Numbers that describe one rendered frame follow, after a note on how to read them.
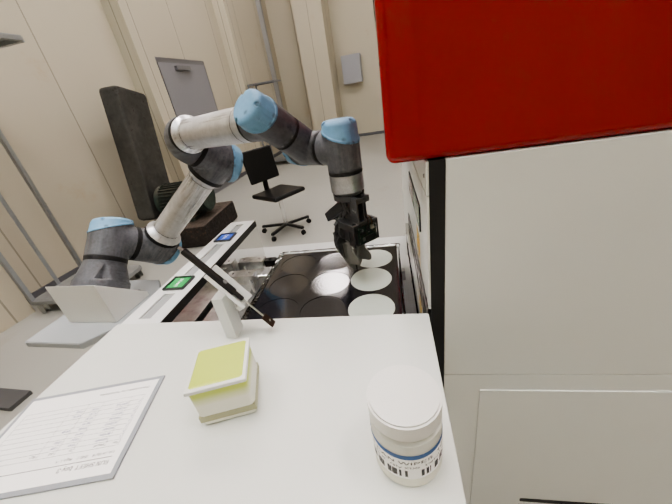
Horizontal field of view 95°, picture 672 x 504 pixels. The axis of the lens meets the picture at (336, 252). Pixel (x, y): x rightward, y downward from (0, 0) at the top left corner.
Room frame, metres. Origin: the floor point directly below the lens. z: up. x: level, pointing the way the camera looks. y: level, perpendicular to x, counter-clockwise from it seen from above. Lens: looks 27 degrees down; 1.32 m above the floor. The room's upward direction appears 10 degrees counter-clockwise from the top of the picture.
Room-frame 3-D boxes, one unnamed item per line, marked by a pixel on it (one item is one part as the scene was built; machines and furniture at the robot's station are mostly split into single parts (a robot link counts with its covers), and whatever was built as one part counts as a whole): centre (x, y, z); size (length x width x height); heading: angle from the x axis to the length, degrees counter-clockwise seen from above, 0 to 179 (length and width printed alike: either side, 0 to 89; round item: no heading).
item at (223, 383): (0.30, 0.18, 1.00); 0.07 x 0.07 x 0.07; 6
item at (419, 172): (0.80, -0.23, 1.02); 0.81 x 0.03 x 0.40; 168
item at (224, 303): (0.44, 0.19, 1.03); 0.06 x 0.04 x 0.13; 78
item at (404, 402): (0.19, -0.04, 1.01); 0.07 x 0.07 x 0.10
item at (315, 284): (0.66, 0.03, 0.90); 0.34 x 0.34 x 0.01; 78
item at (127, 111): (3.80, 1.78, 0.87); 1.07 x 1.03 x 1.75; 74
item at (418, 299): (0.63, -0.18, 0.89); 0.44 x 0.02 x 0.10; 168
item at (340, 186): (0.68, -0.05, 1.13); 0.08 x 0.08 x 0.05
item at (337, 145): (0.68, -0.05, 1.21); 0.09 x 0.08 x 0.11; 47
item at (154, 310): (0.80, 0.37, 0.89); 0.55 x 0.09 x 0.14; 168
